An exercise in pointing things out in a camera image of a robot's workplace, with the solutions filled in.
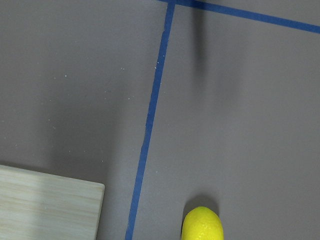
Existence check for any yellow lemon toy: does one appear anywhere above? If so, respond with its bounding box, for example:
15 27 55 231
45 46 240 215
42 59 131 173
181 206 224 240

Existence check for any wooden cutting board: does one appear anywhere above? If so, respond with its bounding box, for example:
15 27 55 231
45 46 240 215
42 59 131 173
0 165 105 240

